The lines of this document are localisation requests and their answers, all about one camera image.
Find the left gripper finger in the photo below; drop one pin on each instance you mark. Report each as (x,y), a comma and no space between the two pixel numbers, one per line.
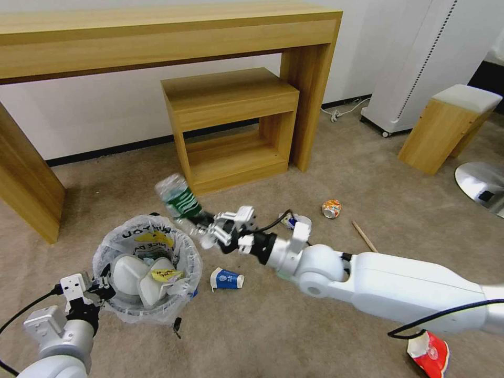
(103,281)
(105,297)

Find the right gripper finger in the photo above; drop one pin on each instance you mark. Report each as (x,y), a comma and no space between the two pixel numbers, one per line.
(206,219)
(214,235)

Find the clear bottle with green label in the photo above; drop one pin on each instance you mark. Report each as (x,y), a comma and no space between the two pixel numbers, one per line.
(181,199)

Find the trash bin with printed liner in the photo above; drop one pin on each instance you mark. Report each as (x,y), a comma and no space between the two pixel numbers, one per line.
(130,238)

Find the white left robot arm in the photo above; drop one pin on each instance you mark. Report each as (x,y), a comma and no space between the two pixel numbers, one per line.
(55,342)

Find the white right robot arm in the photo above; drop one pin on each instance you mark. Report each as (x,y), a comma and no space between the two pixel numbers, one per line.
(393,283)

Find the white paper bowl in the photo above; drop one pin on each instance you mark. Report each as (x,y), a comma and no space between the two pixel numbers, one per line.
(128,275)
(151,293)

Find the crumpled white and blue wrapper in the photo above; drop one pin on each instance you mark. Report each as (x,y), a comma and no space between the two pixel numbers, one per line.
(289,220)

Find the blue and white paper cup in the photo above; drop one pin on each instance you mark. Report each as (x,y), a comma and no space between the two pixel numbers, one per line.
(228,280)

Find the yellow crumpled wrapper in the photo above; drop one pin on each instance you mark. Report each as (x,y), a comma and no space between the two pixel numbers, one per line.
(165,274)

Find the small black object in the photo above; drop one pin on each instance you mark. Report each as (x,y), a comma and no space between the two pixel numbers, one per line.
(177,326)

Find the crushed orange drink can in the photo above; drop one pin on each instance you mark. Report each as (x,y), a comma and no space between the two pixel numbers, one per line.
(331,208)

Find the thin wooden stick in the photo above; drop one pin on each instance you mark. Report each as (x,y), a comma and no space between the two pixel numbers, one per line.
(364,236)

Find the small wooden shelf unit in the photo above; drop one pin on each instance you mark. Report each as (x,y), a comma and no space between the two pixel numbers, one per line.
(232,98)

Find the large wooden desk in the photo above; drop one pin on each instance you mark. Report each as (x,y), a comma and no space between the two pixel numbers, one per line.
(165,35)

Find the red and white snack packet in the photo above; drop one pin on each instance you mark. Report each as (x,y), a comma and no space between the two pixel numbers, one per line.
(431,350)

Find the wooden stool with white cushion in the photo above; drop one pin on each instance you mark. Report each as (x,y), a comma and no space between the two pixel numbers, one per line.
(437,134)

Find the silver round chair base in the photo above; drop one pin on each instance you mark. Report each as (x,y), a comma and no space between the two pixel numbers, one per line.
(478,179)

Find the white tower air conditioner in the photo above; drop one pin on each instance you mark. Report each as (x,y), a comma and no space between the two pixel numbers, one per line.
(409,63)

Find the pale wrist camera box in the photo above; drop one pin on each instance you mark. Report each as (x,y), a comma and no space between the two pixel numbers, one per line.
(75,287)
(245,217)

